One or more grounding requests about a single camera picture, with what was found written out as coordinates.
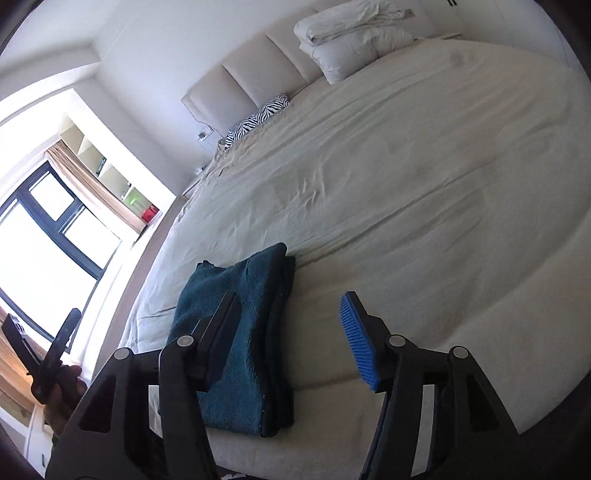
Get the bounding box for white cubby shelf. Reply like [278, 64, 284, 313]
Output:
[60, 115, 176, 227]

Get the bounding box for beige padded headboard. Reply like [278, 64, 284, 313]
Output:
[181, 0, 439, 139]

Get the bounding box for zebra print pillow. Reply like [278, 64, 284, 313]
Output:
[225, 92, 291, 143]

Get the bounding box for dark teal knit sweater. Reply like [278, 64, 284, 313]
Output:
[167, 243, 296, 438]

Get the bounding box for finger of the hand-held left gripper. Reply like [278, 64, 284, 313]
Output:
[2, 314, 36, 377]
[44, 308, 82, 370]

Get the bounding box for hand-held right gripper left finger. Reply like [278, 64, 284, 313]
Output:
[45, 292, 242, 480]

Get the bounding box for white pillows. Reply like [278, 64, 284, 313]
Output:
[294, 0, 437, 85]

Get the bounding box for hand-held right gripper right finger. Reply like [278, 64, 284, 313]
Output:
[340, 292, 520, 480]

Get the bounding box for bed with beige sheet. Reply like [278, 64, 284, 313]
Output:
[117, 37, 591, 476]

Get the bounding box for black framed window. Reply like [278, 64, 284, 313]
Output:
[0, 161, 123, 344]

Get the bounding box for person's left hand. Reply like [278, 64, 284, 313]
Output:
[44, 364, 88, 435]

